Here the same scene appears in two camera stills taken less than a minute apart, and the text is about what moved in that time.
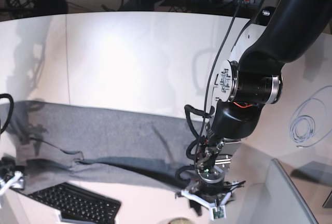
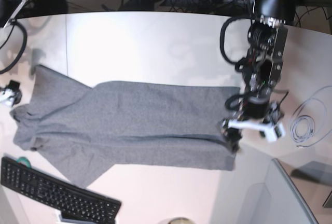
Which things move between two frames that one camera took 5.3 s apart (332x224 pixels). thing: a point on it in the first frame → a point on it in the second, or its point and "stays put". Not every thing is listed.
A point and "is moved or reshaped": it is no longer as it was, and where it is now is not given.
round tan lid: [181, 220] stays put
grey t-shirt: [49, 141] is moved or reshaped
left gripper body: [11, 176] → [11, 94]
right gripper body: [212, 193] → [253, 108]
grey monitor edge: [288, 206] stays put
